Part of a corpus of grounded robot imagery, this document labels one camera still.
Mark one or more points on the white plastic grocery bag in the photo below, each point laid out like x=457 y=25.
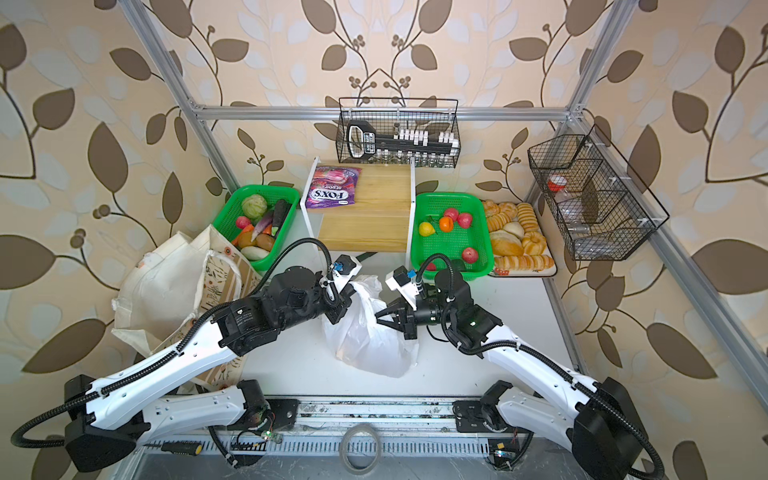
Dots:
x=360 y=342

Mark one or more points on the yellow lemon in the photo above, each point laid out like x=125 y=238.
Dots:
x=426 y=229

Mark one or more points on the red apple back right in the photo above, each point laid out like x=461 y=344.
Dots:
x=465 y=220

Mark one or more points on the left green basket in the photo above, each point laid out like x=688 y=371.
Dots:
x=263 y=240

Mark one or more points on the red apple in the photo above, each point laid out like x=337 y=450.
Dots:
x=470 y=255
x=465 y=220
x=451 y=213

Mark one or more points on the right black wire basket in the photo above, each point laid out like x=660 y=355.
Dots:
x=620 y=210

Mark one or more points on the bread tray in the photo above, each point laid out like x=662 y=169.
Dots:
x=518 y=245

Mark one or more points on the yellow handled screwdriver left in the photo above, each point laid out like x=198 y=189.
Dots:
x=183 y=448

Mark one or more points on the tape roll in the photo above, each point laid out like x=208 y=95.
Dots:
x=361 y=440

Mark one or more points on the red apple back left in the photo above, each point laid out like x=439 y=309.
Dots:
x=451 y=213

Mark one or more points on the plastic bottle red cap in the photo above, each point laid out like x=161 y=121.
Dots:
x=569 y=204

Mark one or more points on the back black wire basket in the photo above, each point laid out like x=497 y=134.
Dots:
x=441 y=113

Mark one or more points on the cream canvas tote bag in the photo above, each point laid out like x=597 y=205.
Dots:
x=175 y=284

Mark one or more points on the white wooden two-tier shelf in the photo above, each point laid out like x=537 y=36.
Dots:
x=381 y=219

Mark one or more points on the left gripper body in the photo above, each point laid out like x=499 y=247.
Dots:
x=318 y=302

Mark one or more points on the purple Fox's candy bag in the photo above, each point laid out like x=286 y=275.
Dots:
x=332 y=187

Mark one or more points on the orange fruit small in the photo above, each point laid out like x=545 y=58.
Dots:
x=446 y=224

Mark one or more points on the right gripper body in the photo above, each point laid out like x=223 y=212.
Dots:
x=430 y=313

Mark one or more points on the black wire basket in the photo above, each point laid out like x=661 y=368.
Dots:
x=620 y=210
x=441 y=113

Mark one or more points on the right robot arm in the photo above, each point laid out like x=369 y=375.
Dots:
x=596 y=420

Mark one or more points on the green cabbage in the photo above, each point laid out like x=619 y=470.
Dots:
x=254 y=207

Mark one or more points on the right green basket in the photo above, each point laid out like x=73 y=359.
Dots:
x=429 y=207

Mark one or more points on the green basket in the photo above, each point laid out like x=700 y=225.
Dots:
x=263 y=240
x=429 y=207

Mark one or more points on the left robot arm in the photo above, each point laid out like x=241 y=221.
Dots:
x=103 y=420

